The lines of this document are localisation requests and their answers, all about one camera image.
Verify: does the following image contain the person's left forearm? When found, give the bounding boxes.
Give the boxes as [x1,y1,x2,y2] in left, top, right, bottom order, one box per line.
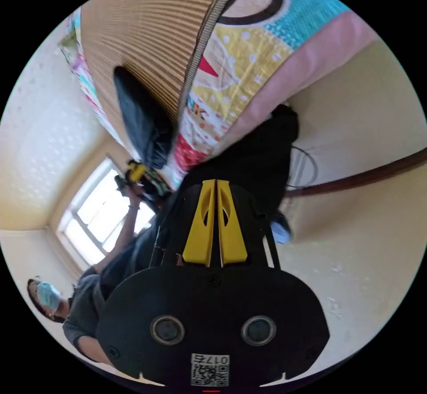
[94,203,145,273]

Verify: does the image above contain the black cable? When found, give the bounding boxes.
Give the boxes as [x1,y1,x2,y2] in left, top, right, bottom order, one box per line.
[286,146,318,190]

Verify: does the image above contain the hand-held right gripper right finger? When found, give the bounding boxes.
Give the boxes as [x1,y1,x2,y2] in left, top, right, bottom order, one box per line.
[217,179,249,266]

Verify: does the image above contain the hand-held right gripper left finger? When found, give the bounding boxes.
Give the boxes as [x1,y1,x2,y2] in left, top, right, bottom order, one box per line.
[182,179,217,266]

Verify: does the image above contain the person's left hand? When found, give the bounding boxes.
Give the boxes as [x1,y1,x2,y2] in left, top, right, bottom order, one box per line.
[125,184,148,210]

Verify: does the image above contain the black pants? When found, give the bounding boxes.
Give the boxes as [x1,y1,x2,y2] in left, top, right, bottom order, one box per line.
[113,66,175,170]

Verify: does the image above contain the person's body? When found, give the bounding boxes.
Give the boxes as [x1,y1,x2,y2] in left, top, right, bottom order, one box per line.
[26,104,300,364]

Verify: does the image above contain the window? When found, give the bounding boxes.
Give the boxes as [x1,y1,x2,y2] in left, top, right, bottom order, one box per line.
[56,157,157,267]

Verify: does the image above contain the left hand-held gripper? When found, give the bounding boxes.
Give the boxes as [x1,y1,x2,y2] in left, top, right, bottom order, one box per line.
[114,161,171,209]

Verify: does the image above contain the bed with mat and printed quilt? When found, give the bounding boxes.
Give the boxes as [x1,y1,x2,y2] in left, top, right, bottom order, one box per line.
[58,0,378,192]

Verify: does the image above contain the person's right forearm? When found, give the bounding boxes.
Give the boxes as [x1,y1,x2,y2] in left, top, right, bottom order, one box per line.
[75,334,116,366]

